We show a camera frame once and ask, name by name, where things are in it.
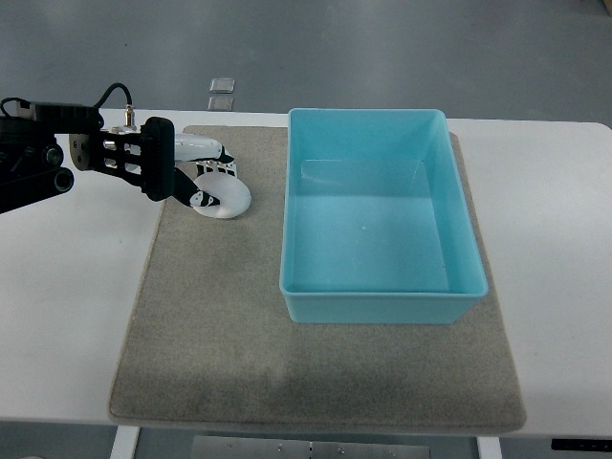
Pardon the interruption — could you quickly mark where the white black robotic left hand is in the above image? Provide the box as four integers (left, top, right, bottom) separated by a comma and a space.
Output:
172, 133, 237, 209

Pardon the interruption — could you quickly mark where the white rabbit-shaped toy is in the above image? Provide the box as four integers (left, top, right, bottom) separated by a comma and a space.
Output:
195, 172, 251, 219

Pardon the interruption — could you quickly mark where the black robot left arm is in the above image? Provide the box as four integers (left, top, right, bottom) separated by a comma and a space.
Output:
1, 82, 175, 213

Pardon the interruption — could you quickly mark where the blue plastic box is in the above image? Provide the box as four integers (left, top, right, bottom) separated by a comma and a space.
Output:
279, 108, 489, 324

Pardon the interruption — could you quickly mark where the lower metal floor plate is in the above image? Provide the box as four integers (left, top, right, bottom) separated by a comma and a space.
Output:
208, 96, 234, 112

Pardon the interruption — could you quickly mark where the grey felt mat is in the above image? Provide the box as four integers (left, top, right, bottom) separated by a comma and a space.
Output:
108, 126, 527, 435

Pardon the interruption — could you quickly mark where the white left table leg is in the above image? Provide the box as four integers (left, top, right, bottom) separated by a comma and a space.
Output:
109, 426, 141, 459

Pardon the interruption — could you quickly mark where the white table leg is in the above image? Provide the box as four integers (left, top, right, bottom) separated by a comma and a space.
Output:
476, 437, 503, 459
109, 426, 141, 459

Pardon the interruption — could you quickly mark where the white right table leg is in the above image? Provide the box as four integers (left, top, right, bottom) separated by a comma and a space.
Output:
476, 437, 503, 459

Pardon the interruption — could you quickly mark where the black table control panel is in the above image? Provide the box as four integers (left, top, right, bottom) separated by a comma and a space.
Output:
551, 438, 612, 452

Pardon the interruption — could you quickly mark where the grey metal table base plate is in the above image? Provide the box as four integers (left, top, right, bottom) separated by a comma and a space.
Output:
190, 435, 431, 459

